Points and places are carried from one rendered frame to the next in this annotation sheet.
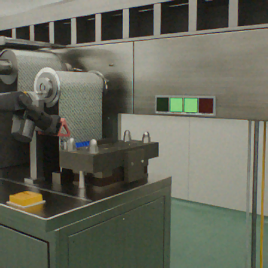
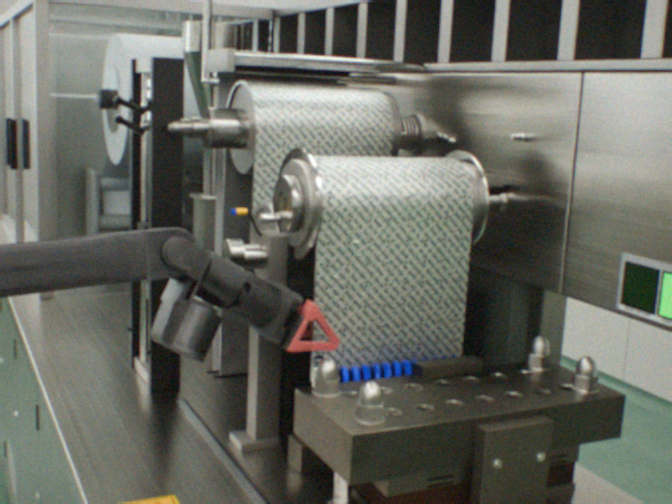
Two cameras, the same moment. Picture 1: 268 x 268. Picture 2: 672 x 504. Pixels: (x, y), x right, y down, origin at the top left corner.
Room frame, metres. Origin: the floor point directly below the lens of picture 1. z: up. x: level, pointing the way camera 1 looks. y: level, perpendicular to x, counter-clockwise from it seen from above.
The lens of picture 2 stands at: (0.39, -0.28, 1.39)
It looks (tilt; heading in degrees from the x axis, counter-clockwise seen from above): 11 degrees down; 25
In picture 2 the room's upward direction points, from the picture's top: 3 degrees clockwise
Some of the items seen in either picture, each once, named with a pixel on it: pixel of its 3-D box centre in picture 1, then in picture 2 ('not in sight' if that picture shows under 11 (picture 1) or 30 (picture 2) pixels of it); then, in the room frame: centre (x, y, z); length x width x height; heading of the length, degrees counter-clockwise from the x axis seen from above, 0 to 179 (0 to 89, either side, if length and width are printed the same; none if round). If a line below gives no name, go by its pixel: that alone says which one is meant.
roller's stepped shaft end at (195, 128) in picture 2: not in sight; (187, 127); (1.48, 0.48, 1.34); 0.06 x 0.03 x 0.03; 141
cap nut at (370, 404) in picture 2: (93, 146); (370, 400); (1.24, 0.06, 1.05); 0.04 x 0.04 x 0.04
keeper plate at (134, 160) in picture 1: (134, 165); (513, 466); (1.35, -0.09, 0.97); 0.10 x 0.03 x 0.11; 141
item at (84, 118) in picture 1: (81, 123); (392, 308); (1.44, 0.11, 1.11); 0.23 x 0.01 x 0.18; 141
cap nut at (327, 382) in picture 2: (71, 143); (327, 375); (1.30, 0.14, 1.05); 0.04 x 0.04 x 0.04
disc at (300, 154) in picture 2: (47, 87); (298, 203); (1.38, 0.24, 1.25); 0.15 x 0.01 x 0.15; 51
